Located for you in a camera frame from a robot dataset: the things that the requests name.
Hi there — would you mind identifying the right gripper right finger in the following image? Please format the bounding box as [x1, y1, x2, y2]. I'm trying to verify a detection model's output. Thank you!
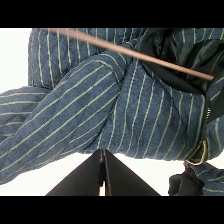
[104, 148, 162, 197]

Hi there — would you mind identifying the brown clothes hanger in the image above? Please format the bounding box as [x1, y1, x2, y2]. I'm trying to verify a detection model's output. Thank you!
[49, 27, 215, 82]

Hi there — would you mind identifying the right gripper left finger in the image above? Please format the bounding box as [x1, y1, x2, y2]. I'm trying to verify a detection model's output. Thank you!
[45, 148, 105, 197]

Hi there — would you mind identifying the dark blue striped jacket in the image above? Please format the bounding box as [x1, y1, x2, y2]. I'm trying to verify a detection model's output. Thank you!
[0, 27, 224, 197]

